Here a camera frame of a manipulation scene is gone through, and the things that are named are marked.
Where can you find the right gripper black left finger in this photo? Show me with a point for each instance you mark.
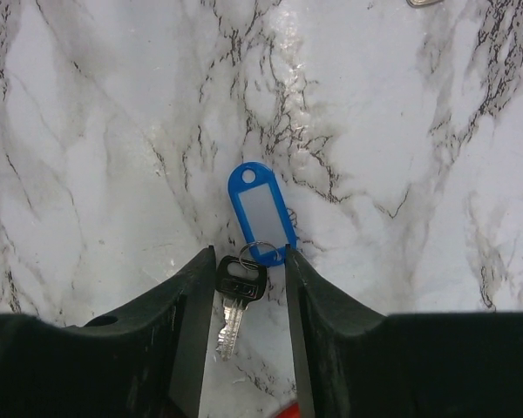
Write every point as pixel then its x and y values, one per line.
pixel 143 359

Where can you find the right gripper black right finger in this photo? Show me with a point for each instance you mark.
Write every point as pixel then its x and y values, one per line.
pixel 351 361

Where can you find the black-headed silver key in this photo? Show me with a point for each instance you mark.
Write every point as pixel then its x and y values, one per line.
pixel 239 282

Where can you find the blue plastic key tag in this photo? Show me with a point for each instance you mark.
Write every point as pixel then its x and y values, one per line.
pixel 261 212

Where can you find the silver key at edge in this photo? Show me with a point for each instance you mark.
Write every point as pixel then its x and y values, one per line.
pixel 422 3

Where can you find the red-handled metal keyring tool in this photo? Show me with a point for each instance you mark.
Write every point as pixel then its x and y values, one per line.
pixel 291 410

